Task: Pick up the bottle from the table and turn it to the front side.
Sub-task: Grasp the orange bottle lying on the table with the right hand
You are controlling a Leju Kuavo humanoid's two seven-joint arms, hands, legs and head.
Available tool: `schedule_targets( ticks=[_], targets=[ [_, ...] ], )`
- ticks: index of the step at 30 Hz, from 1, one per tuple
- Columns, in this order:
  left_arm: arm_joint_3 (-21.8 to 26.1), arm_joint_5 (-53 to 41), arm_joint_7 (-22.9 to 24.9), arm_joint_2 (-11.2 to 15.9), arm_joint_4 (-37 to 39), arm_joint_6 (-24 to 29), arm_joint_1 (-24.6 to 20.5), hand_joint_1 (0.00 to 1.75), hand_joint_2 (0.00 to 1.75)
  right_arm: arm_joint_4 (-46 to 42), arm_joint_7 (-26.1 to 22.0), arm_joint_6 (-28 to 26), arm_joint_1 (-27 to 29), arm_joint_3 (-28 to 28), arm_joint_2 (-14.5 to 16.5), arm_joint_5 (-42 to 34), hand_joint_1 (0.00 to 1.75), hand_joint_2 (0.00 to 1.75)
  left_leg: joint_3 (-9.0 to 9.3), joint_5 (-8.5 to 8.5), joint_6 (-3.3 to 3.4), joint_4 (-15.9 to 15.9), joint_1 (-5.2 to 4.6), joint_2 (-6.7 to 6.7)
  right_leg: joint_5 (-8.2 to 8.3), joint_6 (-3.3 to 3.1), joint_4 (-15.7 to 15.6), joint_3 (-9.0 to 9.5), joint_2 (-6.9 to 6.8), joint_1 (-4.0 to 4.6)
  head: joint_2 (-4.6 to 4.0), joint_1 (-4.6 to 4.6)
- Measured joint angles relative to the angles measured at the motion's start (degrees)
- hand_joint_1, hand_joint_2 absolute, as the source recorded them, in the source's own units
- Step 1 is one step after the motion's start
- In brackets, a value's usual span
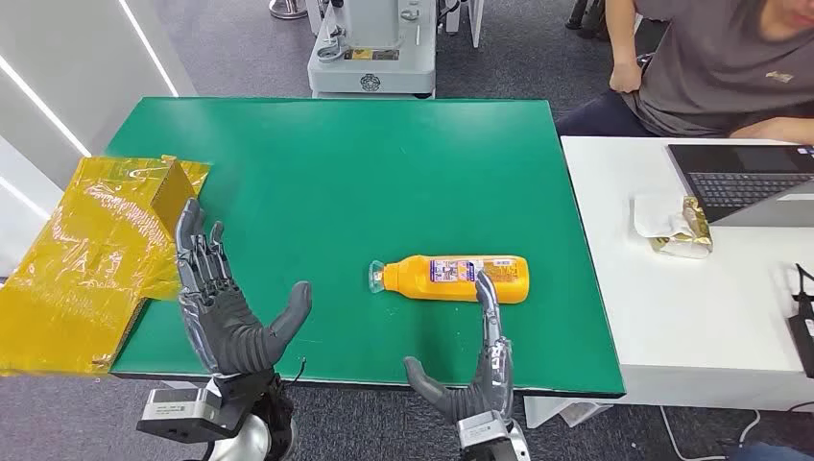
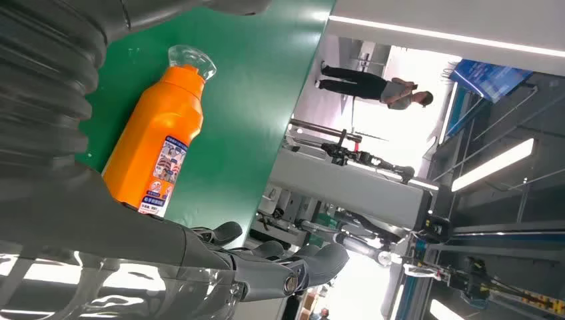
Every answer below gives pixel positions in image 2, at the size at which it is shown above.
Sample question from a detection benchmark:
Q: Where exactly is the grey white machine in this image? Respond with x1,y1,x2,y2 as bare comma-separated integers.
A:
253,146,442,266

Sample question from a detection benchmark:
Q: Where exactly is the person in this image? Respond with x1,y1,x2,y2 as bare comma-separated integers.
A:
314,60,435,111

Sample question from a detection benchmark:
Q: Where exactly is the white light bar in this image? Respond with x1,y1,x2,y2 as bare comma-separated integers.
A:
450,137,536,193

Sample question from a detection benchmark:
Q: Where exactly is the blue display screen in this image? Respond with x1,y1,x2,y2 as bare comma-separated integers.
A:
448,58,534,104

